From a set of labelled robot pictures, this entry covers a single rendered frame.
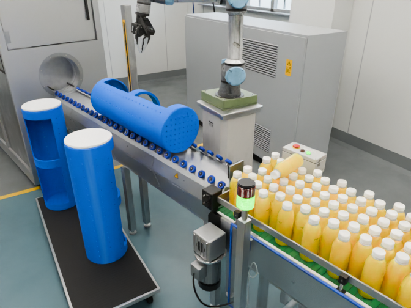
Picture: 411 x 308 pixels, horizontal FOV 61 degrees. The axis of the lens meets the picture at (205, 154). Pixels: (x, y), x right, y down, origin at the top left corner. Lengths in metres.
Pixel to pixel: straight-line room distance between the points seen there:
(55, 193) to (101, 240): 1.09
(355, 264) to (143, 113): 1.39
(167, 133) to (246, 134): 0.58
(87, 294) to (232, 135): 1.33
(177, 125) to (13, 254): 1.74
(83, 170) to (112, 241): 0.57
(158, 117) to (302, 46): 1.64
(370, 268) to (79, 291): 1.74
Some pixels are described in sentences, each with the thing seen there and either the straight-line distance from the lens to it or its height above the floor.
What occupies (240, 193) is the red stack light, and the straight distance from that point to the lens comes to 1.23.
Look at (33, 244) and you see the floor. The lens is 3.19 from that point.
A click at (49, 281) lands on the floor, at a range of 2.83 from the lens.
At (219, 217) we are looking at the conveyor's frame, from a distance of 1.67.
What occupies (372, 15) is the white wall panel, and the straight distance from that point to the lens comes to 4.38.
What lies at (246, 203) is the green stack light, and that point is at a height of 1.19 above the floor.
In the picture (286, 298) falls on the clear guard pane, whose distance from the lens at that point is 1.54.
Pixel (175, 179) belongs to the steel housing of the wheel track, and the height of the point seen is 0.86.
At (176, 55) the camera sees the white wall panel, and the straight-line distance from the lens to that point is 7.48.
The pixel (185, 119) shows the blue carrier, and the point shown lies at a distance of 2.06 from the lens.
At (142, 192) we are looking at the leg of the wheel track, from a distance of 2.87.
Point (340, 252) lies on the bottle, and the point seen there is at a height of 1.03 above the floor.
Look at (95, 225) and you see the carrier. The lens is 2.39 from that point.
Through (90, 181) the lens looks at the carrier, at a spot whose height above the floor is 0.81.
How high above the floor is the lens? 1.90
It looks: 27 degrees down
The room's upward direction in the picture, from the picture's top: straight up
